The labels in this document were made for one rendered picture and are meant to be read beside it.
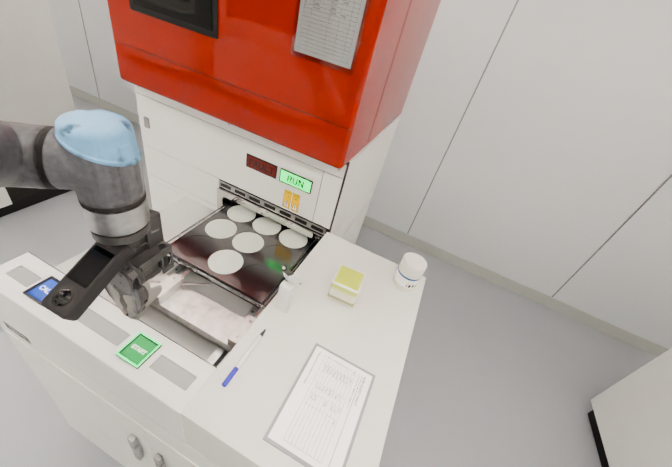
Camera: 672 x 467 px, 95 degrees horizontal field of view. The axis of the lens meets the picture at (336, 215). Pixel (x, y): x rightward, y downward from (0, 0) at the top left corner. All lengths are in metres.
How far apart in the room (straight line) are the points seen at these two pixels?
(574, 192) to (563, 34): 0.95
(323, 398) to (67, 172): 0.56
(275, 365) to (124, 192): 0.45
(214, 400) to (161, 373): 0.12
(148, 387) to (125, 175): 0.42
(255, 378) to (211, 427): 0.11
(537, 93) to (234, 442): 2.21
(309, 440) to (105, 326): 0.47
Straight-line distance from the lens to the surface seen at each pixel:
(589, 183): 2.54
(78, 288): 0.54
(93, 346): 0.80
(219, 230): 1.09
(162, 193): 1.49
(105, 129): 0.44
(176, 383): 0.73
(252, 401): 0.70
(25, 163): 0.48
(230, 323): 0.88
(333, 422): 0.70
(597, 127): 2.42
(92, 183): 0.46
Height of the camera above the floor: 1.61
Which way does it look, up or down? 35 degrees down
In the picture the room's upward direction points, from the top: 16 degrees clockwise
